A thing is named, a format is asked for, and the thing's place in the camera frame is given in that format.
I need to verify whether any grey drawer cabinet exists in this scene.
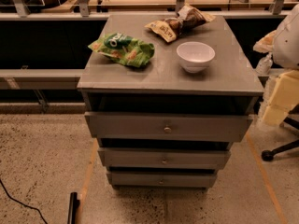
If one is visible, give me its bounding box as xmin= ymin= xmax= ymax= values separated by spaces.
xmin=78 ymin=15 xmax=263 ymax=188

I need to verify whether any black floor cable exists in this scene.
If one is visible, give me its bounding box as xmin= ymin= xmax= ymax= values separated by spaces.
xmin=0 ymin=178 xmax=50 ymax=224

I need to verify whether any brown and yellow snack bag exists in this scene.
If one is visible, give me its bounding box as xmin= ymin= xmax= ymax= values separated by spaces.
xmin=146 ymin=4 xmax=216 ymax=43

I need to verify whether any white robot shell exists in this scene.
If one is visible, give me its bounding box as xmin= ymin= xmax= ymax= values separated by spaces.
xmin=273 ymin=4 xmax=299 ymax=70

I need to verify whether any black chair base with caster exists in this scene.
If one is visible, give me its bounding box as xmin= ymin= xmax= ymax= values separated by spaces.
xmin=261 ymin=105 xmax=299 ymax=162

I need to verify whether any grey drawer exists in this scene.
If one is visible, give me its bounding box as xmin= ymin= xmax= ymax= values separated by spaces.
xmin=85 ymin=112 xmax=252 ymax=142
xmin=107 ymin=172 xmax=217 ymax=188
xmin=98 ymin=147 xmax=231 ymax=170

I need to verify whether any middle grey drawer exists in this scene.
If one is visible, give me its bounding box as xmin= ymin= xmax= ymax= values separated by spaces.
xmin=98 ymin=147 xmax=231 ymax=170

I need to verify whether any white bowl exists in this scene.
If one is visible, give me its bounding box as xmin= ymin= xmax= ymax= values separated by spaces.
xmin=177 ymin=42 xmax=216 ymax=73

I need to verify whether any green rice chip bag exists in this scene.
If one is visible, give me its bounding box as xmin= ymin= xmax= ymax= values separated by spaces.
xmin=88 ymin=33 xmax=155 ymax=68

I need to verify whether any metal railing frame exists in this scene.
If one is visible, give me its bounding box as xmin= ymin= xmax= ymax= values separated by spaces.
xmin=1 ymin=0 xmax=284 ymax=113

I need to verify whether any black bar on floor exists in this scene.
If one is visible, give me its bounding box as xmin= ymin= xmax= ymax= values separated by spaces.
xmin=67 ymin=192 xmax=78 ymax=224

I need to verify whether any top grey drawer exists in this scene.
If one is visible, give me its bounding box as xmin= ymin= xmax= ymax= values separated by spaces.
xmin=85 ymin=112 xmax=252 ymax=142

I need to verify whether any bottom grey drawer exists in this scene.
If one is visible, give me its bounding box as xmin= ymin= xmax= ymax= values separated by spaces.
xmin=107 ymin=172 xmax=217 ymax=188

